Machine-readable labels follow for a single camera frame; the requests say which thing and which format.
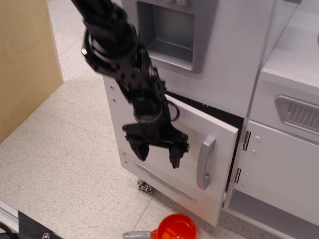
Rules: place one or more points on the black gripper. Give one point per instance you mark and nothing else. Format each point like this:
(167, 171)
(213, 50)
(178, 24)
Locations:
(156, 130)

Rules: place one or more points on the white low fridge door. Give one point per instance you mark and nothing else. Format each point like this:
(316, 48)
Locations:
(187, 158)

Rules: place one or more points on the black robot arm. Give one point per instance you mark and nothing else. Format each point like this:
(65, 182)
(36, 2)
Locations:
(112, 47)

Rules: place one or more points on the white toy fridge cabinet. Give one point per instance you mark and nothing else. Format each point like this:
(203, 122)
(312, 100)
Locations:
(241, 32)

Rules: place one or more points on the aluminium extrusion foot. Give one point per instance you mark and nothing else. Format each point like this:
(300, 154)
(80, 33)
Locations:
(145, 187)

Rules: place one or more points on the orange toy pot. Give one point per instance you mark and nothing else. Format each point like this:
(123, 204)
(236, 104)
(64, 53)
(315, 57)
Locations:
(175, 226)

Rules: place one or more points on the lower oven door hinge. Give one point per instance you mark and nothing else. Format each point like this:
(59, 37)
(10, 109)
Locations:
(237, 175)

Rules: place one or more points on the oven door hinge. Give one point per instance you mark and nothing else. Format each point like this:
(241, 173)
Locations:
(246, 140)
(237, 175)

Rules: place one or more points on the upper oven door hinge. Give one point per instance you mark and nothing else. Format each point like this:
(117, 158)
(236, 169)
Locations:
(246, 140)

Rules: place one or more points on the grey ice dispenser recess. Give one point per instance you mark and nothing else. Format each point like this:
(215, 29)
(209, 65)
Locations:
(177, 32)

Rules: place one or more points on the white toy oven cabinet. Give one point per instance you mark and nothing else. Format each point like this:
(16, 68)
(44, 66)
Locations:
(275, 180)

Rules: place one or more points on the grey oven vent panel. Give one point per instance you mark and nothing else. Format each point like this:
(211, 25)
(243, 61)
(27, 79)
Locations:
(296, 116)

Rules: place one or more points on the plywood board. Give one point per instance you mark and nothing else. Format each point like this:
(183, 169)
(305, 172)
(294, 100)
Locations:
(29, 66)

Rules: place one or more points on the grey fridge door handle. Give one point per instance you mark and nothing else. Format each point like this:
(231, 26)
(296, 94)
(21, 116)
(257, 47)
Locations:
(202, 177)

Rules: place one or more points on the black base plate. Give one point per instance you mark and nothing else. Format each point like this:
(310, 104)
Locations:
(28, 228)

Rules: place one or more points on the aluminium frame rail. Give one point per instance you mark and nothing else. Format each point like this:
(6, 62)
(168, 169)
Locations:
(9, 216)

